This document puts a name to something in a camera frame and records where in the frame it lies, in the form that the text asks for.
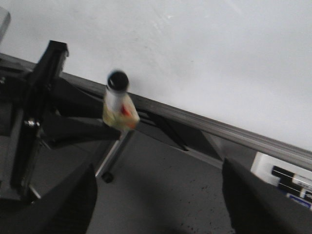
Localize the black metal marker stand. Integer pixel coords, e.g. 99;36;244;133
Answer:
10;40;121;200

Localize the black whiteboard marker with tape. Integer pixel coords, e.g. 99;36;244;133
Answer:
94;70;140;177

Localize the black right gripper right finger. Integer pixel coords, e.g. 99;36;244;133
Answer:
222;158;312;234

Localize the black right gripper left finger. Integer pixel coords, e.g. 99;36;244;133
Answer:
0;164;98;234

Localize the white plastic marker tray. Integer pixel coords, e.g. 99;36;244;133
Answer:
251;152;312;210

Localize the white whiteboard with aluminium frame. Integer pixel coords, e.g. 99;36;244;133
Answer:
0;0;312;168

